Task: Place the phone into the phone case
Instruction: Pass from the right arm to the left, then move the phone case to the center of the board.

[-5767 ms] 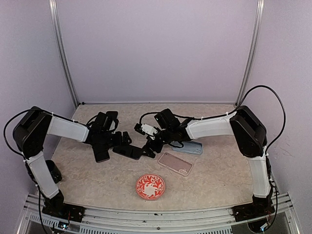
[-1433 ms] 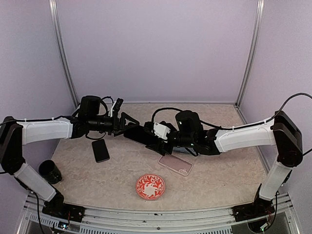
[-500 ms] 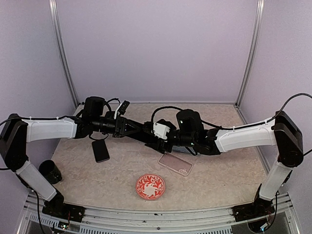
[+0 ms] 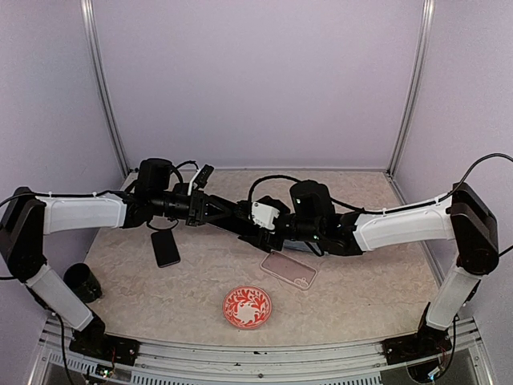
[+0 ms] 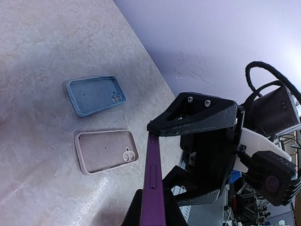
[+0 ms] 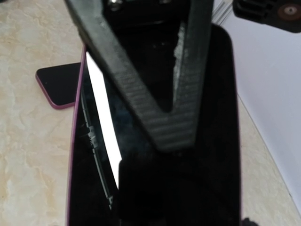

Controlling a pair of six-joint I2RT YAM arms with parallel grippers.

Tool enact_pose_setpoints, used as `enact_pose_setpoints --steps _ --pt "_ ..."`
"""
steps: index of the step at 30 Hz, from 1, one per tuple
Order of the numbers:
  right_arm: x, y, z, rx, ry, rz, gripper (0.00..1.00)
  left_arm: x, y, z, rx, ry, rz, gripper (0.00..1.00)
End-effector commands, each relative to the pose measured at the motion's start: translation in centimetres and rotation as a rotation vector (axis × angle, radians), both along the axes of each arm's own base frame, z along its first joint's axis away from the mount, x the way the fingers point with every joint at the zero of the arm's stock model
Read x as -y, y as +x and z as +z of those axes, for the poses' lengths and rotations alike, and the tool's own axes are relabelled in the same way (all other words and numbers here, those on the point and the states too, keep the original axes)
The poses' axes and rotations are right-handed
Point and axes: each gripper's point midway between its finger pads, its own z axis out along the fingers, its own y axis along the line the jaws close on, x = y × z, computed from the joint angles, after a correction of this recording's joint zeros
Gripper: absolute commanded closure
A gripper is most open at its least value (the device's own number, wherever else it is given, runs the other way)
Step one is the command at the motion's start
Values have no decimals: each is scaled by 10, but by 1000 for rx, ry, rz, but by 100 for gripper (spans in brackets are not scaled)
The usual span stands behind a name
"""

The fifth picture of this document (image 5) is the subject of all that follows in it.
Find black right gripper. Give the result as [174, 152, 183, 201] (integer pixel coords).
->
[147, 92, 245, 205]

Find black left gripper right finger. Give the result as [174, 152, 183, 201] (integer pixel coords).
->
[164, 188, 188, 226]

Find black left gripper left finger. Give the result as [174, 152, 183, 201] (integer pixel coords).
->
[122, 189, 143, 226]

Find black phone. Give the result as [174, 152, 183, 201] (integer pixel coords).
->
[140, 133, 166, 226]

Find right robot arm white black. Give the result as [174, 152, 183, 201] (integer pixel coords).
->
[143, 81, 301, 207]

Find clear pink phone case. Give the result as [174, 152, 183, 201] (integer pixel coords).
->
[74, 130, 139, 175]

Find light blue phone case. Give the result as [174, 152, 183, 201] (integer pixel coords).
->
[66, 76, 127, 118]

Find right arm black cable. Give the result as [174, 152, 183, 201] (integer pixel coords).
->
[245, 61, 301, 99]

